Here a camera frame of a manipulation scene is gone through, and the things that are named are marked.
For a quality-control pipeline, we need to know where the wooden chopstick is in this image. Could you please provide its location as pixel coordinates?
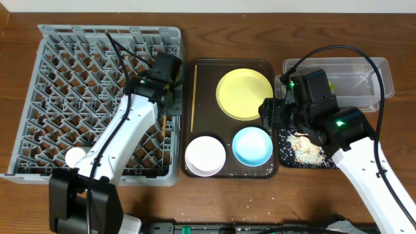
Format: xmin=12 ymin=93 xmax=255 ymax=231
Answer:
xmin=161 ymin=114 xmax=167 ymax=136
xmin=190 ymin=64 xmax=198 ymax=132

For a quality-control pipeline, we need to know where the light blue bowl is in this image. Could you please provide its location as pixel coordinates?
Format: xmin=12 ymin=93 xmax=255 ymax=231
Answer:
xmin=232 ymin=127 xmax=273 ymax=167

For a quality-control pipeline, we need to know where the green orange snack wrapper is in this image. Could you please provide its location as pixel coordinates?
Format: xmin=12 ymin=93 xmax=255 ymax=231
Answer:
xmin=328 ymin=81 xmax=335 ymax=94

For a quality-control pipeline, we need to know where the white plastic cup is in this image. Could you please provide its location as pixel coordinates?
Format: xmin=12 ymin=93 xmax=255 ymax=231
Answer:
xmin=65 ymin=147 xmax=91 ymax=168

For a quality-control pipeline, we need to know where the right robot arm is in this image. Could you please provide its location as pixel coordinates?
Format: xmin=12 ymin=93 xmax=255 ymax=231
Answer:
xmin=259 ymin=67 xmax=415 ymax=233

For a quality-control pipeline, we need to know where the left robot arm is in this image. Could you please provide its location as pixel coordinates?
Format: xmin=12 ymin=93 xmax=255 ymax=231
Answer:
xmin=49 ymin=52 xmax=182 ymax=233

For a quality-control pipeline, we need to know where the yellow round plate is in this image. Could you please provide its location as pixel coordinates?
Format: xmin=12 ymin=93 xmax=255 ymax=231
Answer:
xmin=216 ymin=68 xmax=273 ymax=121

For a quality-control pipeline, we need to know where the dark brown serving tray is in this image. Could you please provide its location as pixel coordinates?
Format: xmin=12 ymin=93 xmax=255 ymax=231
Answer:
xmin=181 ymin=58 xmax=280 ymax=179

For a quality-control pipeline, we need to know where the black rectangular tray bin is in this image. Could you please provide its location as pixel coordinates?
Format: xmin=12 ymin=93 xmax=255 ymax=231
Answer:
xmin=278 ymin=126 xmax=339 ymax=170

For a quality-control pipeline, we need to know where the food scraps rice pile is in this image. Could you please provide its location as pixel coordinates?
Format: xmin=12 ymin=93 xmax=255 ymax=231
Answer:
xmin=279 ymin=129 xmax=328 ymax=166

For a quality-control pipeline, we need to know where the pink white bowl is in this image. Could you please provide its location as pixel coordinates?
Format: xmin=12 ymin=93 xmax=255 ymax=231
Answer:
xmin=185 ymin=136 xmax=226 ymax=177

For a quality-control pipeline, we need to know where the clear plastic bin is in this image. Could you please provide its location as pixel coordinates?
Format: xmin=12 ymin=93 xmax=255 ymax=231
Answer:
xmin=274 ymin=57 xmax=395 ymax=112

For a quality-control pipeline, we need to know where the grey plastic dish rack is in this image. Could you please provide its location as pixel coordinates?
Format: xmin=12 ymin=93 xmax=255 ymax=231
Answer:
xmin=2 ymin=25 xmax=185 ymax=185

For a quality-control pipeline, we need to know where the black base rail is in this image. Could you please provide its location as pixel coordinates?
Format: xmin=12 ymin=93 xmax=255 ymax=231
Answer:
xmin=123 ymin=213 xmax=381 ymax=234

